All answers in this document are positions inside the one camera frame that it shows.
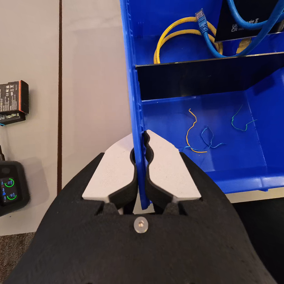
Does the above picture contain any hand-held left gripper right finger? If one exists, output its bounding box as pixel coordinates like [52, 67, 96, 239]
[144, 130, 202, 212]

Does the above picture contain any blue plastic bin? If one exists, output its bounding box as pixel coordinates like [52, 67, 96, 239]
[119, 0, 284, 211]

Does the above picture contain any black network switch box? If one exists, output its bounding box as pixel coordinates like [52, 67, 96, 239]
[214, 0, 284, 43]

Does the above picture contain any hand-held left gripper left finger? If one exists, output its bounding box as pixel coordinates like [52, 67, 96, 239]
[82, 133, 139, 214]

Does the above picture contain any blue wire scrap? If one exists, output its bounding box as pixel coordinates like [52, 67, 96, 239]
[184, 125, 227, 152]

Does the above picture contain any black bin divider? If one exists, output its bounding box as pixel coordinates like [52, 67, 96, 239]
[135, 52, 284, 101]

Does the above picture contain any blue ethernet cable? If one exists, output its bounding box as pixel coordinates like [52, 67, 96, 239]
[195, 0, 284, 58]

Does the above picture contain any black charger with display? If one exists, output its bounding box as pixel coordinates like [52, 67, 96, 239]
[0, 160, 30, 217]

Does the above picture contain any orange yellow wire scrap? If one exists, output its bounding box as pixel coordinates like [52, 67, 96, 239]
[182, 108, 208, 153]

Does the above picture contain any black camera battery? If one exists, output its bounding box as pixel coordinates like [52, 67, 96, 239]
[0, 80, 30, 114]
[0, 112, 26, 126]

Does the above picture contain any green wire scrap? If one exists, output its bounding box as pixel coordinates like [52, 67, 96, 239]
[231, 104, 258, 132]

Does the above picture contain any yellow ethernet cable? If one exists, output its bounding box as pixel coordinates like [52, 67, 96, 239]
[154, 17, 253, 65]

